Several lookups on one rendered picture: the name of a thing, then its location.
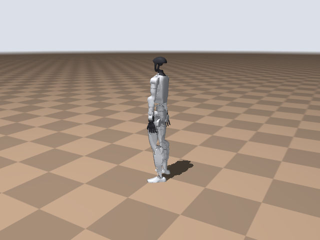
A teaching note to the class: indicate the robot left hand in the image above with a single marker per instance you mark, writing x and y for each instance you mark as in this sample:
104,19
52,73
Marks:
151,126

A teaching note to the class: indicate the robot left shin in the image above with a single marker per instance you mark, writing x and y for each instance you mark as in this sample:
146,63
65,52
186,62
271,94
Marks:
158,161

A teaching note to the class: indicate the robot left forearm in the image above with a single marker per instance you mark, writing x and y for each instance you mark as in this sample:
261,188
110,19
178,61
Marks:
151,107

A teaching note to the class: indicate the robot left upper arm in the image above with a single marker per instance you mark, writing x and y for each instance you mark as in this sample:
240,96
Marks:
154,81

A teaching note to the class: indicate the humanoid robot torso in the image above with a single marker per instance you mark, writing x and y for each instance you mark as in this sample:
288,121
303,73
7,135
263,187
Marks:
161,96

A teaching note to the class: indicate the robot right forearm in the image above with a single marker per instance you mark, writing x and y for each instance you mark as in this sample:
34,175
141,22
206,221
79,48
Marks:
165,106

